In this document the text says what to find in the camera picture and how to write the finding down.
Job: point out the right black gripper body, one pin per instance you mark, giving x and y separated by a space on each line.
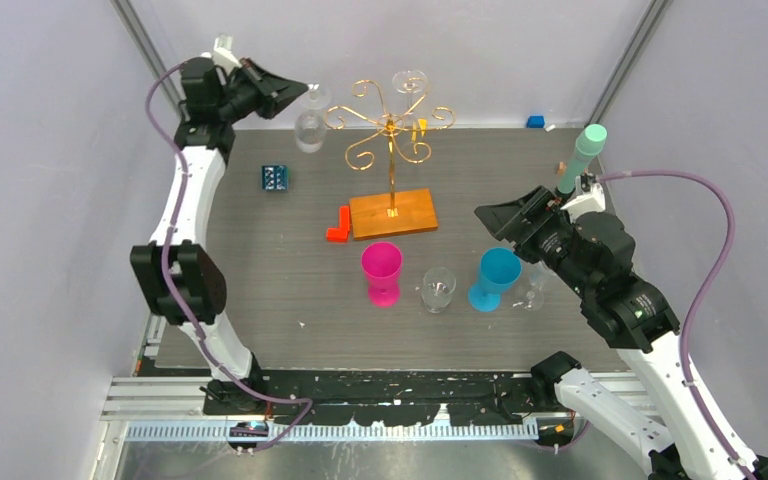
545 237

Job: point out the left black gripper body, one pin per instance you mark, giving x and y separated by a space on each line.
245 96

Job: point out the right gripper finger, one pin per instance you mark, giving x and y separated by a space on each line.
540 201
506 221

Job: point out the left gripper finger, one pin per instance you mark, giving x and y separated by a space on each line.
274 90
269 109

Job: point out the blue wine glass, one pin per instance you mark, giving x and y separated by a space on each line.
498 270

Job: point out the clear stemmed wine glass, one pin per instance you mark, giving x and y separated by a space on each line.
529 294

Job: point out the clear textured wine glass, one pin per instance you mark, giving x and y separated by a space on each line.
437 289

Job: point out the pink wine glass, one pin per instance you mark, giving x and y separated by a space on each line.
381 263

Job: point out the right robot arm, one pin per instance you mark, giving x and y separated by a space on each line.
592 255

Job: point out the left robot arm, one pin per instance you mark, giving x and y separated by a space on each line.
177 277

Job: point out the wooden rack base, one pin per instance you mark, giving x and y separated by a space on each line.
380 216

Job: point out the blue patterned small box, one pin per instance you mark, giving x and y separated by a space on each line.
275 177

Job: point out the mint green microphone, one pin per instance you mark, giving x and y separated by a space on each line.
588 145

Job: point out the small blue block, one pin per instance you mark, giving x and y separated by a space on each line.
536 122

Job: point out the orange L-shaped block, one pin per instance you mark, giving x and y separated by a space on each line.
340 233

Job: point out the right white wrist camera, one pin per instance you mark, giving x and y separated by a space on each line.
588 196

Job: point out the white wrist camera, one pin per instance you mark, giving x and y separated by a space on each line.
221 54
588 196

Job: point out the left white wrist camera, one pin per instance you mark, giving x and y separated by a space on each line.
221 54

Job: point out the gold wire glass rack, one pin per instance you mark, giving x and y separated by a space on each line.
387 125

